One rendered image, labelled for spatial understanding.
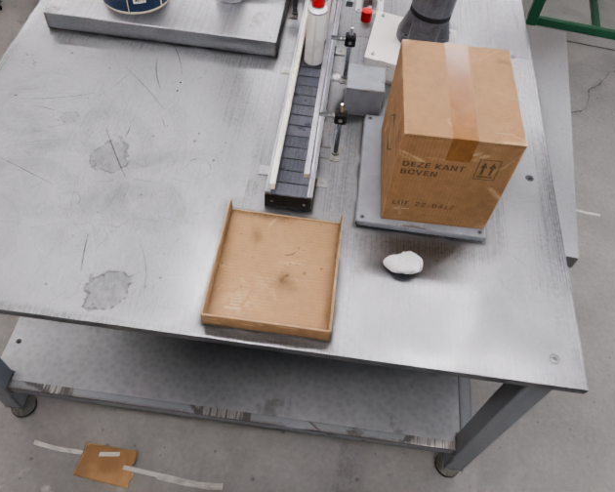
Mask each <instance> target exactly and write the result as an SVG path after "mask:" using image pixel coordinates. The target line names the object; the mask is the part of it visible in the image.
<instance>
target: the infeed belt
mask: <svg viewBox="0 0 615 492"><path fill-rule="evenodd" d="M305 45H306V38H305V42H304V47H303V51H302V56H301V61H300V66H299V71H298V76H297V81H296V86H295V91H294V96H293V100H292V105H291V110H290V115H289V120H288V125H287V130H286V135H285V140H284V145H283V149H282V154H281V159H280V164H279V169H278V174H277V179H276V184H275V189H271V190H270V194H273V195H281V196H288V197H295V198H303V199H307V193H308V182H309V178H304V172H305V167H306V161H307V155H308V144H309V138H310V132H311V125H312V119H313V114H314V108H315V102H316V96H317V90H318V84H319V78H320V72H321V66H322V65H320V66H317V67H312V66H308V65H306V64H305V62H304V58H305Z"/></svg>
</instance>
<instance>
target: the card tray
mask: <svg viewBox="0 0 615 492"><path fill-rule="evenodd" d="M343 218H344V214H343V213H342V216H341V222H340V223H335V222H328V221H320V220H314V219H307V218H299V217H292V216H284V215H277V214H271V213H263V212H256V211H248V210H241V209H234V208H232V203H231V198H230V199H229V202H228V206H227V210H226V213H225V220H224V224H223V228H222V232H221V236H220V240H219V244H218V247H217V251H216V255H215V259H214V262H213V266H212V270H211V274H210V278H209V282H208V285H207V289H206V293H205V297H204V301H203V305H202V309H201V312H200V316H201V322H202V323H204V324H211V325H218V326H224V327H232V328H239V329H246V330H253V331H261V332H268V333H274V334H281V335H289V336H296V337H303V338H310V339H316V340H324V341H329V340H330V335H331V329H332V320H333V310H334V302H335V292H336V283H337V273H338V264H339V256H340V246H341V237H342V227H343Z"/></svg>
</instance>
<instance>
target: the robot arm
mask: <svg viewBox="0 0 615 492"><path fill-rule="evenodd" d="M456 3H457V0H412V3H411V6H410V9H409V10H408V12H407V13H406V15H405V16H404V18H403V19H402V20H401V22H400V23H399V25H398V28H397V31H396V37H397V39H398V41H399V42H400V43H401V41H402V39H409V40H418V41H428V42H436V43H448V41H449V30H450V19H451V16H452V13H453V11H454V8H455V5H456Z"/></svg>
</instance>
